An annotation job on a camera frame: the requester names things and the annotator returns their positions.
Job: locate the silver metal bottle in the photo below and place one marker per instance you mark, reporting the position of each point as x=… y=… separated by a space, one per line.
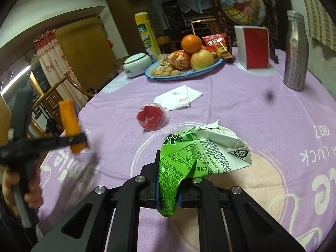
x=295 y=55

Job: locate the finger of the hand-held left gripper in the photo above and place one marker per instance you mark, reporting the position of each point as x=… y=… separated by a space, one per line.
x=60 y=141

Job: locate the floral white curtain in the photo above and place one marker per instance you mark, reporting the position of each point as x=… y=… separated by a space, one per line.
x=57 y=65

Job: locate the red jelly cup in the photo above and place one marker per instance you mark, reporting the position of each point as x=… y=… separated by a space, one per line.
x=151 y=116

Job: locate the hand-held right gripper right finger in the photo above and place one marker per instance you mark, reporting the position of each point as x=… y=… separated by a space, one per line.
x=204 y=197

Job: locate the round embroidered table screen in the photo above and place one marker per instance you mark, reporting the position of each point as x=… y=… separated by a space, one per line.
x=241 y=2

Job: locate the yellow red apple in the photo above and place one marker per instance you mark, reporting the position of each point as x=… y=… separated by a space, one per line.
x=202 y=59

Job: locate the person's left hand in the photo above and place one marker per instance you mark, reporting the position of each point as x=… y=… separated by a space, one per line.
x=35 y=197

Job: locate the plastic wrapped orange fruit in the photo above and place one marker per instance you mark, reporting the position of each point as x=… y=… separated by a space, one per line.
x=181 y=59

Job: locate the red snack packet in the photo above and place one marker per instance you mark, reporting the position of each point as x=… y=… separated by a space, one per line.
x=216 y=46

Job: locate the purple printed tablecloth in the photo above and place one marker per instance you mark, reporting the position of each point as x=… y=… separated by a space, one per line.
x=236 y=105

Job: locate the person's left forearm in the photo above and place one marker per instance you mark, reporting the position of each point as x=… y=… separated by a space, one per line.
x=10 y=223

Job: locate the wooden armchair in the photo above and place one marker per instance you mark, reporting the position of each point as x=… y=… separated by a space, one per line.
x=52 y=94

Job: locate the tall yellow green canister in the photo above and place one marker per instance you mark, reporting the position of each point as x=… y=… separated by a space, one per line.
x=147 y=36

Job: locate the pile of wrapped candies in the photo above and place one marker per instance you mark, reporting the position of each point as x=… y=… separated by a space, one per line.
x=164 y=59

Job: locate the brown wooden cabinet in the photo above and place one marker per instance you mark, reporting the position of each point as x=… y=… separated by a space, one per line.
x=126 y=18

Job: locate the pile of walnuts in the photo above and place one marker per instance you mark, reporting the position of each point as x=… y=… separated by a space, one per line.
x=165 y=71

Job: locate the orange snack pack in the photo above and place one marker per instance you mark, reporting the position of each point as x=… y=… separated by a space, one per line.
x=69 y=118

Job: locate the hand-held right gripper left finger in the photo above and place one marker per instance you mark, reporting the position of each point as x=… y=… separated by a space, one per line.
x=149 y=181

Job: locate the white ceramic lidded jar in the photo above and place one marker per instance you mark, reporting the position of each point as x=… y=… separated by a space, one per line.
x=136 y=64

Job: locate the red white box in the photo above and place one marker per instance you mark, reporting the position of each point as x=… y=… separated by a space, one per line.
x=253 y=47

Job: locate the green and white snack bag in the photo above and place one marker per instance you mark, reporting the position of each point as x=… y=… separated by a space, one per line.
x=189 y=157

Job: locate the blue oval plate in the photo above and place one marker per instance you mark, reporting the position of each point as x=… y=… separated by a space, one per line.
x=183 y=75

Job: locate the white napkin pack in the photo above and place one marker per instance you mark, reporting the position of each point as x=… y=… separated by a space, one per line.
x=178 y=97

